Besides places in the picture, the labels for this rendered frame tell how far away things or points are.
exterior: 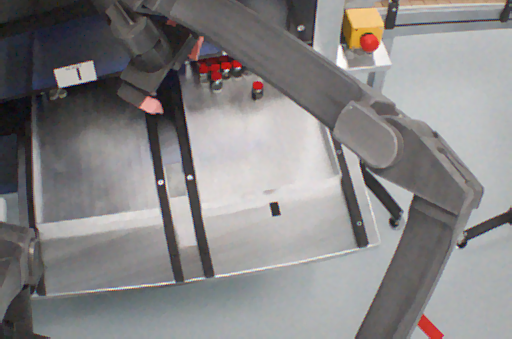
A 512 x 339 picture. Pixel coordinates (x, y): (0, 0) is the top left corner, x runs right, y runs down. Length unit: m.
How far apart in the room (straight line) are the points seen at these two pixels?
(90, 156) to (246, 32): 0.69
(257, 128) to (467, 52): 1.60
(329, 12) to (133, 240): 0.56
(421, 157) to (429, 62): 2.10
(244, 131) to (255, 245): 0.24
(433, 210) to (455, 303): 1.63
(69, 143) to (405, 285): 0.91
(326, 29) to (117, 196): 0.52
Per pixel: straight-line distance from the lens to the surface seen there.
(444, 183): 0.61
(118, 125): 1.40
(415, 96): 2.58
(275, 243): 1.26
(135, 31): 0.87
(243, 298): 2.14
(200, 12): 0.79
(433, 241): 0.63
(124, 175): 1.33
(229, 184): 1.31
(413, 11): 1.56
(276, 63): 0.72
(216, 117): 1.38
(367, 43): 1.36
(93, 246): 1.28
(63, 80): 1.33
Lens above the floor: 2.03
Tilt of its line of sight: 59 degrees down
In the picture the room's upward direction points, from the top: 2 degrees clockwise
